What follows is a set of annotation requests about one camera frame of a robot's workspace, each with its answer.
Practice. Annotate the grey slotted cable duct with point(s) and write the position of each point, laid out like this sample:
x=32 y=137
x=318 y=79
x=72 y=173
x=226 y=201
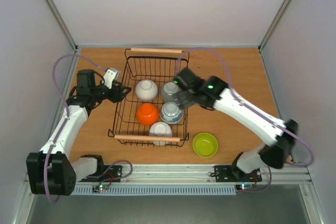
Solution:
x=155 y=190

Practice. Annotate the white bowl orange outside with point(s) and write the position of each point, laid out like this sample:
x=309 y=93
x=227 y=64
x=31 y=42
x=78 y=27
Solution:
x=147 y=114

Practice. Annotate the white ribbed bowl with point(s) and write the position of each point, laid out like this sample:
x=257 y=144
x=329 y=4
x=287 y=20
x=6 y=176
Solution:
x=146 y=90

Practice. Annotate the right small circuit board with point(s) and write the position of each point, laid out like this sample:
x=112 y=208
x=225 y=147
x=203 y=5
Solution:
x=244 y=186

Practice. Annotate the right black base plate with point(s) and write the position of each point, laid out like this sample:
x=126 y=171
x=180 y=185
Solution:
x=223 y=173

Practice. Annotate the green plastic bowl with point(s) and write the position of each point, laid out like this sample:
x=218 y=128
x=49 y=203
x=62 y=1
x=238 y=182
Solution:
x=205 y=145

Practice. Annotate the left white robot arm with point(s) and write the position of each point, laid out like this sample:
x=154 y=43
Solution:
x=79 y=105

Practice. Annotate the grey dotted bowl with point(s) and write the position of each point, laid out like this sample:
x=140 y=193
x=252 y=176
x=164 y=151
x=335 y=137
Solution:
x=168 y=91

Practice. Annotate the small circuit board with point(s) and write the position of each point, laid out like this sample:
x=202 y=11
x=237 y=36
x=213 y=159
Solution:
x=101 y=187
x=244 y=186

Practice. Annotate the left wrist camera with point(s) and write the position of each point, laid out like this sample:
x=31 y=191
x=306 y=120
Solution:
x=110 y=75

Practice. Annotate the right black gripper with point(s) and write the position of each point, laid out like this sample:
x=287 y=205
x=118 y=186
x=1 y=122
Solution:
x=187 y=94

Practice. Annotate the left small circuit board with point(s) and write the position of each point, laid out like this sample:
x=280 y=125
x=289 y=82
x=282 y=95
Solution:
x=101 y=187

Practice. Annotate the blue floral white bowl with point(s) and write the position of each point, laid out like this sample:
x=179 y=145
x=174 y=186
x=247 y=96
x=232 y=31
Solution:
x=170 y=113

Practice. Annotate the small white bowl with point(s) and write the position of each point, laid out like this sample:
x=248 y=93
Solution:
x=160 y=129

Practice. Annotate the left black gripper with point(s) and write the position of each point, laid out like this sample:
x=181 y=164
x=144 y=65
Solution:
x=117 y=96

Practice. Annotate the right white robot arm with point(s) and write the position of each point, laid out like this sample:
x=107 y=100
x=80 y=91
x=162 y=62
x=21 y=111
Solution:
x=277 y=135

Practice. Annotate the black wire dish rack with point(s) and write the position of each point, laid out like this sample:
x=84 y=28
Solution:
x=157 y=65

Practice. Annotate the aluminium mounting rail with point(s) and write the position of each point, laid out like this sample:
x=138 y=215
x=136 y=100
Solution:
x=168 y=173

